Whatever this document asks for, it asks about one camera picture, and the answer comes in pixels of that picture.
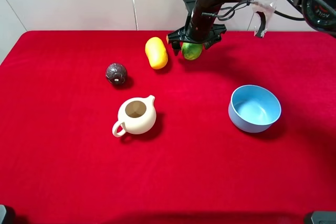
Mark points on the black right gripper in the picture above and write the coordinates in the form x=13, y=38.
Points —
x=199, y=27

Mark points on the green mango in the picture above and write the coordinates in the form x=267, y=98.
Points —
x=191, y=51

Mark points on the yellow mango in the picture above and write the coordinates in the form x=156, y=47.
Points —
x=156, y=53

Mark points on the dark purple round fruit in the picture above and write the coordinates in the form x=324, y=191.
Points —
x=116, y=74

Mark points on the clear plastic bag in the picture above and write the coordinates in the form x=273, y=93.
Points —
x=265, y=10

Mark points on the light blue bowl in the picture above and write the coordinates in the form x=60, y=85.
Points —
x=253, y=109

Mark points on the cream ceramic teapot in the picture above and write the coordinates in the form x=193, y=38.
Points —
x=135, y=116

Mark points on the red velvet table cloth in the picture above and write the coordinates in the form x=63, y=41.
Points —
x=60, y=162

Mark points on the white vertical wall strip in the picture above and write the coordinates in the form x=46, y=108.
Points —
x=135, y=16

